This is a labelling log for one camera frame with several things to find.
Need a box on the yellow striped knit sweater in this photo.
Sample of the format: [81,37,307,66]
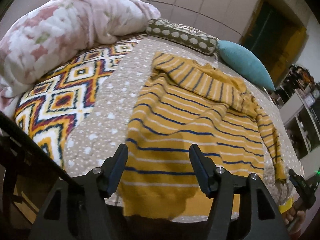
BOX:
[119,51,286,219]

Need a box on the teal corduroy pillow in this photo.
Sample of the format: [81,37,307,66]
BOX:
[217,40,275,91]

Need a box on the olive dotted bolster pillow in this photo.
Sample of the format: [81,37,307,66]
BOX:
[146,18,218,56]

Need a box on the right hand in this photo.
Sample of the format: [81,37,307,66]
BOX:
[281,202,306,235]

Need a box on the geometric patterned fleece blanket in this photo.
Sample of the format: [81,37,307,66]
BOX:
[14,34,145,167]

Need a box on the white shelf cabinet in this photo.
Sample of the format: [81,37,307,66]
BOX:
[279,90,319,179]

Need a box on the cluttered clothes rack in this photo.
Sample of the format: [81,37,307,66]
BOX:
[284,64,315,90]

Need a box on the pink floral fleece blanket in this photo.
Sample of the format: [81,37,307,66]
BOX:
[1,0,161,118]

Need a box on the wooden door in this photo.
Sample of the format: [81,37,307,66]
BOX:
[241,0,306,87]

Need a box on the beige dotted quilt bedspread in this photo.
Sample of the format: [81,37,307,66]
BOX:
[61,33,306,224]

